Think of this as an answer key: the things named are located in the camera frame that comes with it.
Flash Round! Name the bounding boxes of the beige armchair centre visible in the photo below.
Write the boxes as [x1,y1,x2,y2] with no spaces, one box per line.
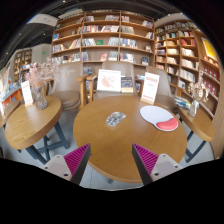
[87,61,138,101]

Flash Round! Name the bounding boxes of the round wooden right table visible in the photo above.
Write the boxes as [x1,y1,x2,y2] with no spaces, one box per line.
[178,107,215,163]

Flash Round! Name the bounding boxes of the small white sign left table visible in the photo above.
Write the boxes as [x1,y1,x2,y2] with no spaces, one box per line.
[21,81,33,106]

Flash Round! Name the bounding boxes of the dark book on chair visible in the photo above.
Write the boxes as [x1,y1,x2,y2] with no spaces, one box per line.
[121,77,134,93]

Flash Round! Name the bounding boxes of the white mouse pad red rest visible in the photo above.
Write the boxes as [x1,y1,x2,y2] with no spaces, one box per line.
[140,105,178,132]

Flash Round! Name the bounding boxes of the distant wooden bookshelf left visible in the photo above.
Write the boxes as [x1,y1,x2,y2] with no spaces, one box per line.
[13,48,32,83]

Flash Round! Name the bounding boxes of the beige armchair right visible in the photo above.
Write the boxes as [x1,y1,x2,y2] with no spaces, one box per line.
[145,66,178,114]

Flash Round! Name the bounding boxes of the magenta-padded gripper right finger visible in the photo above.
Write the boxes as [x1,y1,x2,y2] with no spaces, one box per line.
[132,144,182,185]

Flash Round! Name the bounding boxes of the round wooden left table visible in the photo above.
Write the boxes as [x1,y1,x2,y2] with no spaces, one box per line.
[5,96,69,164]

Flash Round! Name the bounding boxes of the beige armchair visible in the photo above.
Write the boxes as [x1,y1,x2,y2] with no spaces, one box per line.
[145,66,178,114]
[87,61,138,101]
[51,61,86,110]

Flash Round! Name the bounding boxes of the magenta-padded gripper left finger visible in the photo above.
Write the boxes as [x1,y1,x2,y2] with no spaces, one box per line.
[43,144,91,185]

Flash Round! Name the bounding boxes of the wooden bookshelf right wall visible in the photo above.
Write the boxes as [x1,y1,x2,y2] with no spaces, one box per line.
[155,19,220,118]

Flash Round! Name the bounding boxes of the glass vase white dried flowers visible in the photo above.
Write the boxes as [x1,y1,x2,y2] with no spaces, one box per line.
[188,70,209,117]

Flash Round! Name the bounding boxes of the glass vase pink dried flowers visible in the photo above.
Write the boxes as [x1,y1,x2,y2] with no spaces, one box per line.
[25,58,59,110]

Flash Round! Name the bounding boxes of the beige armchair left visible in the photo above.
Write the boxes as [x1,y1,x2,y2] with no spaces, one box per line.
[51,61,86,110]

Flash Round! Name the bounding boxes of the wooden bookshelf centre wall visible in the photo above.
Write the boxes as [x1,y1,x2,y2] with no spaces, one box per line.
[51,10,155,66]

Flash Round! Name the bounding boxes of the stack of books right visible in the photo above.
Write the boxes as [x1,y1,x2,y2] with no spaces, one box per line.
[174,96,191,109]

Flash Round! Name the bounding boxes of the round wooden centre table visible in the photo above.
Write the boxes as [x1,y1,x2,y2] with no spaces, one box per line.
[73,96,187,183]

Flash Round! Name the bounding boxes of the wooden bookshelf wall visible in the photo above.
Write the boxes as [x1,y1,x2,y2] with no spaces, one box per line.
[51,10,155,66]
[155,19,220,118]

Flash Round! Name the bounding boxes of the round wooden table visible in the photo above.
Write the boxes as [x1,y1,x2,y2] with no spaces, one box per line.
[5,96,69,164]
[73,96,187,183]
[178,107,215,163]

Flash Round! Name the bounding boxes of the white red standing sign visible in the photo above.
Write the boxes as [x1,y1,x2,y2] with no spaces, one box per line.
[141,72,159,105]

